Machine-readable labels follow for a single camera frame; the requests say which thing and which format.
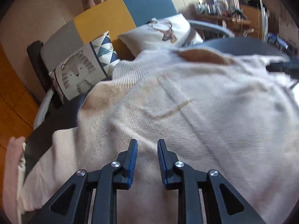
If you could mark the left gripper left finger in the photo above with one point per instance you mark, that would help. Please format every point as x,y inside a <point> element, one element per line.
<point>91,196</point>

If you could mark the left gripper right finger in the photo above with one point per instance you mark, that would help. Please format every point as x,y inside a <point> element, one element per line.
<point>203,197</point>

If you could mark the beige knit sweater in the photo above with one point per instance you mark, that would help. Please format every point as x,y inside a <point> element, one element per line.
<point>215,111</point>

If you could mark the wooden side table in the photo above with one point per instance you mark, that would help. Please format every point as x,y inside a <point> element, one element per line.
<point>235,25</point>

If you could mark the folded pink garment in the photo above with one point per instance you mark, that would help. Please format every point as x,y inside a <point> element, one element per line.
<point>11,183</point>

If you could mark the black leather ottoman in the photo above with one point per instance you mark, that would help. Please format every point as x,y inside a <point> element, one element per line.
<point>65,117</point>

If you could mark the deer print cushion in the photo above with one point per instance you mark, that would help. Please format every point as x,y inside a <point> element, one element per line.
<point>168,33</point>

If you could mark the tiger print cushion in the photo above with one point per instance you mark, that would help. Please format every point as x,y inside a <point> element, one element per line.
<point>84,68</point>

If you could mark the grey yellow blue sofa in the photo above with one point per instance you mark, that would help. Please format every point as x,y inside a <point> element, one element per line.
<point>108,19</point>

